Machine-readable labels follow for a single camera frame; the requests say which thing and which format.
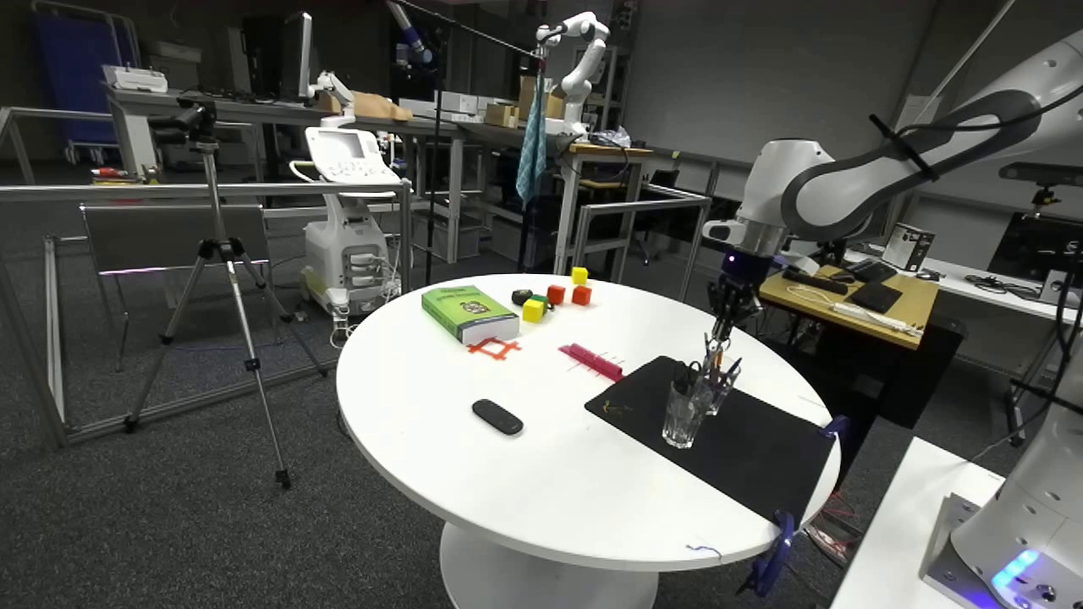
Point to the grey base plate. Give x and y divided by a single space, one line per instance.
947 542

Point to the green cube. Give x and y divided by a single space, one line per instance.
520 300

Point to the black mat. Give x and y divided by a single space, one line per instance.
732 443

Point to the black pad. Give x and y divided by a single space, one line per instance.
879 294

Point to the wooden desk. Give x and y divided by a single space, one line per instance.
808 304

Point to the cardboard box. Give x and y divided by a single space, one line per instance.
381 109
503 112
542 99

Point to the green book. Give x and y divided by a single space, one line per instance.
469 311

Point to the blue clamp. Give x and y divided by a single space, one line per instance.
834 430
775 557

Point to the yellow cube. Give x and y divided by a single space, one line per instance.
531 309
581 275

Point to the grey workbench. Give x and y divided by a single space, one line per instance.
568 214

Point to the white robot mounting platform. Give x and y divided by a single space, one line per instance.
891 530

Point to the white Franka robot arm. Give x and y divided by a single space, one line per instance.
856 186

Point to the black boom stand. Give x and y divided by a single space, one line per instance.
429 170

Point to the red ruler strip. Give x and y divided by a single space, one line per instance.
591 358

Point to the white wheeled machine cart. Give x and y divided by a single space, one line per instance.
349 242

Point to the orange pen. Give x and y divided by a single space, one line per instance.
718 365

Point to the white box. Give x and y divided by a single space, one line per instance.
134 80

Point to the grey lab table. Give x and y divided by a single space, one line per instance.
129 135

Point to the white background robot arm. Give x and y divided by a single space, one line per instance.
582 62

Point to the clear plastic bottle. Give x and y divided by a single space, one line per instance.
339 320

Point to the blue pen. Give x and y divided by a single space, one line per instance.
732 371

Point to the black bar camera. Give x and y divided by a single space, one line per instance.
1037 173

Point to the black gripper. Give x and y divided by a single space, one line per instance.
732 291

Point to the dark flat monitor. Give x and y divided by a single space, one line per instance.
1032 246

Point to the grey metal railing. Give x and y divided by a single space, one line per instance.
70 189
643 204

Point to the red cube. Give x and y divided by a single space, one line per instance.
581 294

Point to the clear glass cup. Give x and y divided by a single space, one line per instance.
680 419
716 395

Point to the orange cube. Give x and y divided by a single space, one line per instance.
555 294

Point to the black remote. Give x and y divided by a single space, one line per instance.
498 416

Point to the blue board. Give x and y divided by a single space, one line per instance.
80 68

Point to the blue hanging towel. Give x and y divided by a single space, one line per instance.
530 152

